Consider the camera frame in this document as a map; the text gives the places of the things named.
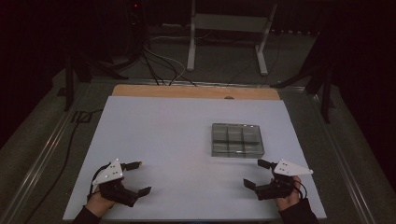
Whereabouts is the person's right hand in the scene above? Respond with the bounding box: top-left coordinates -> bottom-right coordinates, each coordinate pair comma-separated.
274,176 -> 303,213

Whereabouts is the long black floor cable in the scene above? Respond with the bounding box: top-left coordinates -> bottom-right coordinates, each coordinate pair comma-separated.
22,108 -> 104,224

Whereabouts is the white floor cable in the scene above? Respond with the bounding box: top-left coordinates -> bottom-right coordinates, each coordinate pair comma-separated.
143,35 -> 188,86

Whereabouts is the white metal stand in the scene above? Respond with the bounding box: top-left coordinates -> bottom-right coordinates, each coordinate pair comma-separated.
186,0 -> 278,77

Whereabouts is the metal floor rail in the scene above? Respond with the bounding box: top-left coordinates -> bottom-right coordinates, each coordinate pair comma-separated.
306,92 -> 378,224
0,81 -> 92,224

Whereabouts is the person's left hand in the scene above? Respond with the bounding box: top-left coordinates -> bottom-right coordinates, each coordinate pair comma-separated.
85,189 -> 117,218

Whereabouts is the dark device with red light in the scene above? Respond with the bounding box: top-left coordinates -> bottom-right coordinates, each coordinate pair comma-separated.
124,0 -> 148,29

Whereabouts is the black tripod stand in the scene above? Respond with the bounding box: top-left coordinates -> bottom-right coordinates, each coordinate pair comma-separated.
270,31 -> 336,124
57,50 -> 129,112

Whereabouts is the black floor cable bundle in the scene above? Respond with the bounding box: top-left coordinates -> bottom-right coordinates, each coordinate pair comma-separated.
138,46 -> 198,88

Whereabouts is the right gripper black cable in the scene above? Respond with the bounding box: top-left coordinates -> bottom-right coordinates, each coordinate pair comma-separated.
292,178 -> 308,200

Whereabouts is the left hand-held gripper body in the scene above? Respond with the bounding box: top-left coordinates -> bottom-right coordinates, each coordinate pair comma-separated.
92,158 -> 140,208

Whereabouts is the clear plastic compartment box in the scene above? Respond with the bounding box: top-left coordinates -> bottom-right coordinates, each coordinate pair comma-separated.
211,122 -> 265,159

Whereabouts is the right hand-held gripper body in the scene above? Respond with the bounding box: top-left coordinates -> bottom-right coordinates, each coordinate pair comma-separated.
255,159 -> 314,202

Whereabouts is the white table sheet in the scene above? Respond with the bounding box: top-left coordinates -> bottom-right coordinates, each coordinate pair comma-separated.
63,95 -> 327,222

